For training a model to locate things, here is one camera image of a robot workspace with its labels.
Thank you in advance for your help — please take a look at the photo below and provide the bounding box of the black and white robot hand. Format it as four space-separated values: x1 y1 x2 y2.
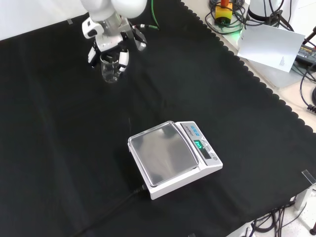
81 15 148 73

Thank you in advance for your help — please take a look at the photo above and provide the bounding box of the clear glass beaker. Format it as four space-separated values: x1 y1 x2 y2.
99 52 122 83

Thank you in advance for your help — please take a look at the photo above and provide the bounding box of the white electronic balance steel pan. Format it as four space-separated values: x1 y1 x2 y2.
127 120 224 201

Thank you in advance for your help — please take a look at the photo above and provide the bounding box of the black cloth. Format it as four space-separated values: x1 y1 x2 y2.
0 0 316 237

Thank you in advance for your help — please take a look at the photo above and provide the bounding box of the yellow stop button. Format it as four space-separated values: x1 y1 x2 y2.
214 0 234 26

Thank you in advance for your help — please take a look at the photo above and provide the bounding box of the white round base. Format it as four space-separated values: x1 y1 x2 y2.
247 0 294 22

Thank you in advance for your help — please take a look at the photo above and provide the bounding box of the pale board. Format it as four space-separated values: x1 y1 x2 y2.
237 23 306 73

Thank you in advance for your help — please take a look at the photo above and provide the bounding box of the black tripod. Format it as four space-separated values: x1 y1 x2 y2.
267 0 316 46

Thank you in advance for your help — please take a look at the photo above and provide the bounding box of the grey metal plate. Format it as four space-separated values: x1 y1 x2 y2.
240 56 316 88

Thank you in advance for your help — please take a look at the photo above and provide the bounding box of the black power adapter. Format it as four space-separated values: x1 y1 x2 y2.
295 43 316 66

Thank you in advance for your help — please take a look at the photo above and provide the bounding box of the grey metal bench leg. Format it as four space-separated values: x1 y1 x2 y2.
294 168 316 216

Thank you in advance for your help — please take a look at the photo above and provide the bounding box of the green cable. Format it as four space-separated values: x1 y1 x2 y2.
150 0 160 31

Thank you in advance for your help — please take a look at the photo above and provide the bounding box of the black balance power cable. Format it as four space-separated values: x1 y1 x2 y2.
73 184 147 237

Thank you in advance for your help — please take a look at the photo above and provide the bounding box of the black coiled cable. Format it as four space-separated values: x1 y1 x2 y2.
299 64 316 112

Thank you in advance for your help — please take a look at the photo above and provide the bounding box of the black cable bundle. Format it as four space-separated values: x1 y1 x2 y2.
244 195 307 237

